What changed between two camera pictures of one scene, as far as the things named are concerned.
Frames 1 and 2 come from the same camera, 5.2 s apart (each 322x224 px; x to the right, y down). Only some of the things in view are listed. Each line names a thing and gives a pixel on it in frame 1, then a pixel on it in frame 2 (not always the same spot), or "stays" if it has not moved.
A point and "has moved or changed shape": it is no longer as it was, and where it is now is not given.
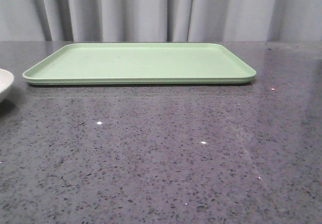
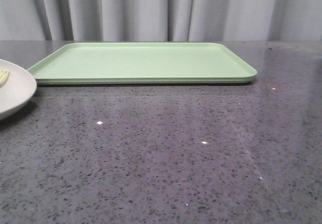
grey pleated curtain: x=161 y=11 stays
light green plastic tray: x=141 y=64 stays
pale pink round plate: x=6 y=80 has moved or changed shape
